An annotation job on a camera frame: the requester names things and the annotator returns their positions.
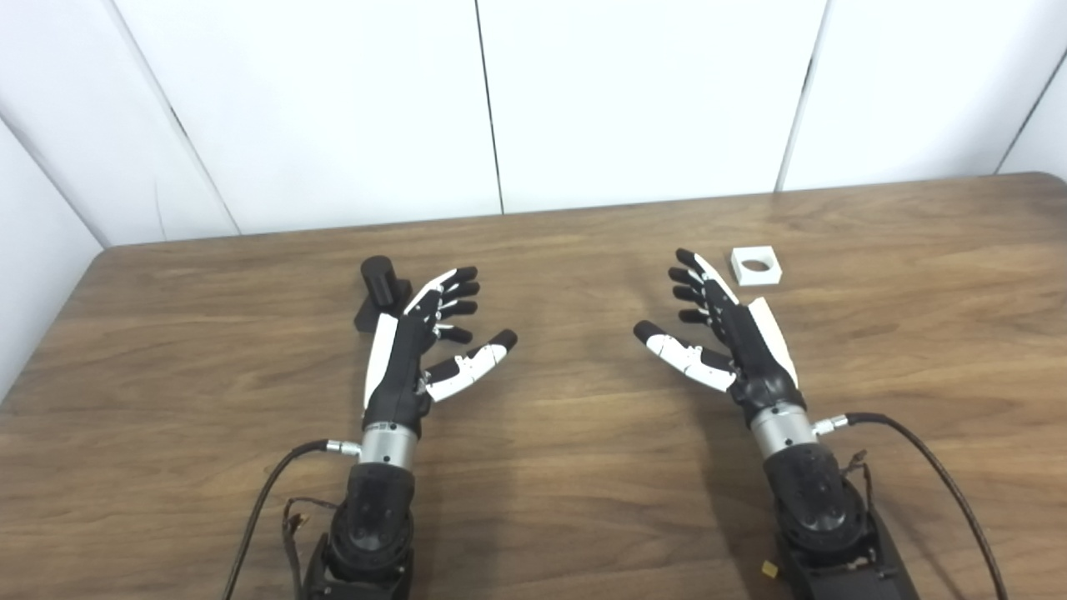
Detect thin arm wires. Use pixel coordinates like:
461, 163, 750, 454
282, 497, 338, 600
842, 450, 876, 518

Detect thin right arm wires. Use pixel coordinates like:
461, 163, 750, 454
842, 450, 876, 518

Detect black peg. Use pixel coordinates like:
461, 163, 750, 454
353, 255, 413, 334

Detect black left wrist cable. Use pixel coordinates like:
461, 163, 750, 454
223, 439, 363, 600

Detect white square piece with hole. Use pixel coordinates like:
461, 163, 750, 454
729, 246, 783, 288

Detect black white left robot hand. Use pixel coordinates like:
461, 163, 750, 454
361, 266, 519, 434

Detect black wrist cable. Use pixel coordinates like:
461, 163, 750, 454
813, 412, 1009, 600
223, 439, 363, 600

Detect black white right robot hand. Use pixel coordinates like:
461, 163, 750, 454
632, 247, 809, 428

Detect thin left arm wires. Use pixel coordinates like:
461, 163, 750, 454
282, 497, 338, 600

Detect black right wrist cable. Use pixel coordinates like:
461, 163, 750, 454
813, 412, 1009, 600

